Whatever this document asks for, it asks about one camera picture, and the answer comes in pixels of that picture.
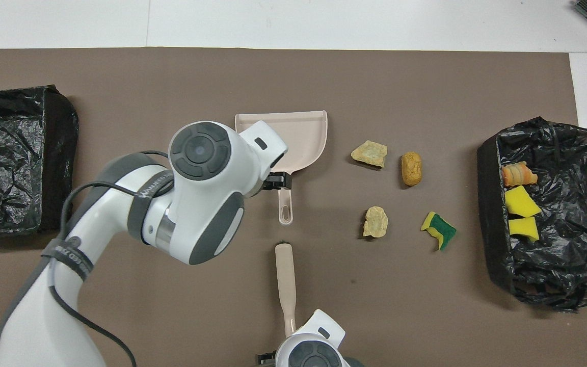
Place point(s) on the beige plastic dustpan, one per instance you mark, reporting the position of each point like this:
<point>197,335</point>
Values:
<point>303,137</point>

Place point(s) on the beige hand brush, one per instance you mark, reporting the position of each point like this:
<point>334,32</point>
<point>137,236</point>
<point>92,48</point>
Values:
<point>284,270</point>

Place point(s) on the pale bread slice piece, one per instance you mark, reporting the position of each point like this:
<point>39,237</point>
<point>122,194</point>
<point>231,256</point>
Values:
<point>370,153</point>

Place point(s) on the toy bread roll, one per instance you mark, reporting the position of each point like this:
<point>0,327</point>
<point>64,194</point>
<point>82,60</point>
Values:
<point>375,221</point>

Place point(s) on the brown fried nugget toy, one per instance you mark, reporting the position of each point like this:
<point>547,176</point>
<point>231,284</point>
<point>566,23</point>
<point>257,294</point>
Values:
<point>411,169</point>

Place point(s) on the green and yellow sponge piece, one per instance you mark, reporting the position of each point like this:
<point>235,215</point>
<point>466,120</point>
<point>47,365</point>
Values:
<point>441,230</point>

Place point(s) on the toy croissant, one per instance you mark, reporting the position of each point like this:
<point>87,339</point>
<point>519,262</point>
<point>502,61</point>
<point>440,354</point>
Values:
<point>517,174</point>

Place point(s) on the large yellow sponge piece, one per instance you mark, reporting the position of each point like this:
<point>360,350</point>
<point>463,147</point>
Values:
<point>520,203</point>

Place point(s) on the small yellow sponge piece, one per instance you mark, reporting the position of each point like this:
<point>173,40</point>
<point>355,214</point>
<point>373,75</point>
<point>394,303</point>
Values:
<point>524,229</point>

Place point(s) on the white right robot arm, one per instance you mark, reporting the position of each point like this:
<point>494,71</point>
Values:
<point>314,351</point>

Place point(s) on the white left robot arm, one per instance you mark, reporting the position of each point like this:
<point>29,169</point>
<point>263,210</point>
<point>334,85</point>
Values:
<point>202,153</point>

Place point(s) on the closed black bag bin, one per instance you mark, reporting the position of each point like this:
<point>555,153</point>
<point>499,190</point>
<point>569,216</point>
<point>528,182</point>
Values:
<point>8,163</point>

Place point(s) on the open black bag bin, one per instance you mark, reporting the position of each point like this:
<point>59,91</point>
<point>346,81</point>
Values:
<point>568,229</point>

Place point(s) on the brown paper table mat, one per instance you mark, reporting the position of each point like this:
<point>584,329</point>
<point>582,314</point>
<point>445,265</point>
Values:
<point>426,76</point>

